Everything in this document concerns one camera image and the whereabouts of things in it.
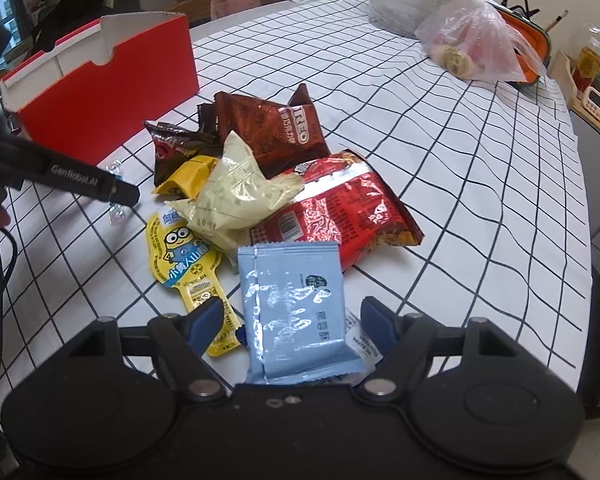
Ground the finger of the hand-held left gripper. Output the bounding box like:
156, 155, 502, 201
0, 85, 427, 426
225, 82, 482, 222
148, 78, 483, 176
0, 130, 141, 208

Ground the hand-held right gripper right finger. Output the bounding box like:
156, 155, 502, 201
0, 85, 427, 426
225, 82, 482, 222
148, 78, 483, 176
360, 297, 518, 403

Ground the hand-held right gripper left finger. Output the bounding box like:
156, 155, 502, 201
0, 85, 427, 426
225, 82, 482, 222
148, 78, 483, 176
67, 297, 226, 403

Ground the clear candy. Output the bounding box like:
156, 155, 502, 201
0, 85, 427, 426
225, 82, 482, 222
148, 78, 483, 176
102, 159, 128, 225

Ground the light blue snack packet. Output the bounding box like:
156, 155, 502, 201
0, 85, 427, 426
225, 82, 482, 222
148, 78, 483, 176
236, 241, 376, 386

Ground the red cardboard box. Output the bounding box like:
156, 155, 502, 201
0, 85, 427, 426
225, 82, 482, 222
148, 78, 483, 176
0, 12, 201, 143

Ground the dark brown chocolate packet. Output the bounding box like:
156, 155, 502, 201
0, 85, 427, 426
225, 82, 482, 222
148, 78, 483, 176
144, 120, 226, 188

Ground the small yellow packet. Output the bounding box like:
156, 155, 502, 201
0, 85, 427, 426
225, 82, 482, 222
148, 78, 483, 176
154, 156, 220, 200

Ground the cream snack packet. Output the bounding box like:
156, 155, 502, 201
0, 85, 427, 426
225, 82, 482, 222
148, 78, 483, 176
171, 131, 306, 253

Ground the small dark brown packet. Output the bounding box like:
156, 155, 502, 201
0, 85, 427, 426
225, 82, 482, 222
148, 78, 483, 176
197, 102, 222, 135

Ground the brown cookie packet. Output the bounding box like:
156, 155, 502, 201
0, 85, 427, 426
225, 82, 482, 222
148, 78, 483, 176
212, 84, 332, 167

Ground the plastic bag with snacks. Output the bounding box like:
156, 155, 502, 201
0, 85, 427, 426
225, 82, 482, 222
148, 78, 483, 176
415, 0, 548, 83

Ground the yellow cartoon pouch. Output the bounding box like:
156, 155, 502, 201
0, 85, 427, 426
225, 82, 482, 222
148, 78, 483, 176
145, 205, 243, 358

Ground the black bag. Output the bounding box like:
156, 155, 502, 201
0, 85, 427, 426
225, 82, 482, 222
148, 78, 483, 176
32, 0, 146, 53

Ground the large red snack packet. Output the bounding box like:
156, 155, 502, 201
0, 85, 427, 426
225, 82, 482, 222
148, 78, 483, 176
250, 150, 425, 273

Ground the white plastic holder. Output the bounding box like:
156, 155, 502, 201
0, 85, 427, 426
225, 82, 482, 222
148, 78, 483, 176
550, 50, 581, 98

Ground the large clear plastic bag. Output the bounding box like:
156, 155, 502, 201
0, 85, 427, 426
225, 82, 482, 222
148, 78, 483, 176
369, 0, 481, 41

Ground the orange folding container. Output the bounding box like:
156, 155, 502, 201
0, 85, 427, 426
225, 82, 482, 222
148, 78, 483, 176
500, 5, 551, 86

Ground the bottle with yellow liquid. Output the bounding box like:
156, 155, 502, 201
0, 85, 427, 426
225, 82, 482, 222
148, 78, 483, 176
575, 25, 600, 77

